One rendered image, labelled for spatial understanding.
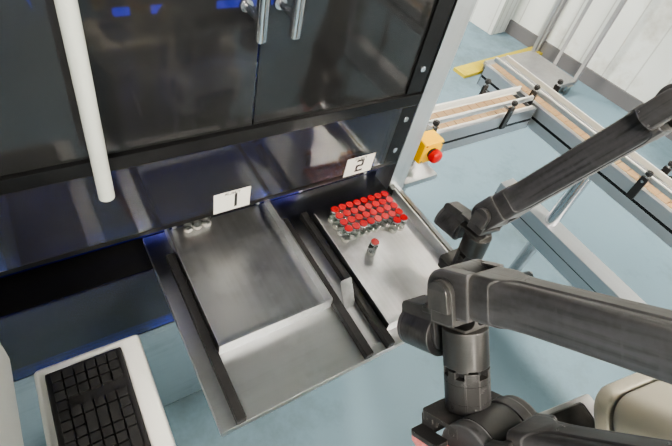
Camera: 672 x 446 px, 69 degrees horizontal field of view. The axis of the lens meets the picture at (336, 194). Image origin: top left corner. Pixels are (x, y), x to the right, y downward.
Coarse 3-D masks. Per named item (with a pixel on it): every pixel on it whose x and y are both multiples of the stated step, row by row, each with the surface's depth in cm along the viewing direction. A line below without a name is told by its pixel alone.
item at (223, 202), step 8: (232, 192) 105; (240, 192) 106; (248, 192) 108; (216, 200) 104; (224, 200) 105; (232, 200) 107; (240, 200) 108; (248, 200) 110; (216, 208) 106; (224, 208) 107; (232, 208) 109
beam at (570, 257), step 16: (496, 192) 208; (544, 208) 198; (512, 224) 205; (528, 224) 198; (544, 224) 191; (560, 224) 193; (528, 240) 200; (544, 240) 193; (560, 240) 187; (576, 240) 188; (544, 256) 195; (560, 256) 189; (576, 256) 183; (592, 256) 184; (560, 272) 191; (576, 272) 184; (592, 272) 179; (608, 272) 180; (592, 288) 180; (608, 288) 175; (624, 288) 175
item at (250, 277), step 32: (224, 224) 119; (256, 224) 121; (192, 256) 111; (224, 256) 113; (256, 256) 114; (288, 256) 116; (192, 288) 103; (224, 288) 107; (256, 288) 108; (288, 288) 110; (320, 288) 110; (224, 320) 102; (256, 320) 103; (288, 320) 102; (224, 352) 97
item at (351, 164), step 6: (366, 156) 122; (372, 156) 123; (348, 162) 120; (354, 162) 121; (360, 162) 122; (366, 162) 124; (372, 162) 125; (348, 168) 121; (354, 168) 123; (360, 168) 124; (366, 168) 126; (348, 174) 123
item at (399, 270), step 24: (408, 216) 132; (336, 240) 122; (360, 240) 124; (384, 240) 125; (408, 240) 127; (432, 240) 126; (360, 264) 119; (384, 264) 120; (408, 264) 121; (432, 264) 123; (360, 288) 112; (384, 288) 115; (408, 288) 116; (384, 312) 110
